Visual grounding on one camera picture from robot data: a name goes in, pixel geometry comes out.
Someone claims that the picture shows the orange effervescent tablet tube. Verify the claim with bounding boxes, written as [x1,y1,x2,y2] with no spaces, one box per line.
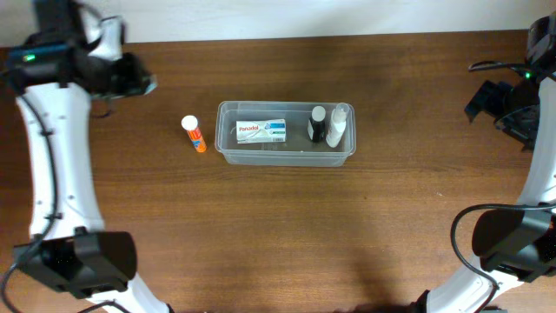
[181,115,207,153]

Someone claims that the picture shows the white Panadol medicine box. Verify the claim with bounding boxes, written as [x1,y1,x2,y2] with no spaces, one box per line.
[235,119,287,144]

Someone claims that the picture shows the white calamine lotion bottle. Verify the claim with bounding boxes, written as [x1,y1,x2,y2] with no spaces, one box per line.
[326,103,350,148]

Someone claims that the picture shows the dark brown syrup bottle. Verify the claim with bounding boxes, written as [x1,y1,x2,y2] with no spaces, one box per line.
[308,106,326,143]

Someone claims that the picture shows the small gold-lid jar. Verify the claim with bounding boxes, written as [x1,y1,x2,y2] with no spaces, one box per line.
[144,77,157,95]

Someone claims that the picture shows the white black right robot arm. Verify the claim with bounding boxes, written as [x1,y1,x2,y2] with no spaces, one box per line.
[407,14,555,313]

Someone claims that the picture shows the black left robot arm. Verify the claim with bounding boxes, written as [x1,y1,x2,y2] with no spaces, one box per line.
[5,0,170,312]

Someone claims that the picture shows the clear plastic container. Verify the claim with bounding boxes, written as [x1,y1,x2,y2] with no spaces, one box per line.
[215,101,356,167]

